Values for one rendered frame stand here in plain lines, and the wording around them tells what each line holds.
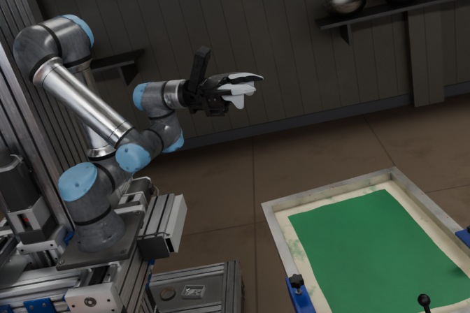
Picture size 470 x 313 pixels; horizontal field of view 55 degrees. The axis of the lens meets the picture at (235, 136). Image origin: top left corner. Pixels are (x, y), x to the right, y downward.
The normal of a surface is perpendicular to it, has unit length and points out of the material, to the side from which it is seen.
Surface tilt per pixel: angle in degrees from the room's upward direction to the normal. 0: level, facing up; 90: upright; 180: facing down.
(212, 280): 0
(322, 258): 0
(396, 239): 0
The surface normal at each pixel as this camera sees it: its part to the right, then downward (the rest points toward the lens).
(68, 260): -0.22, -0.89
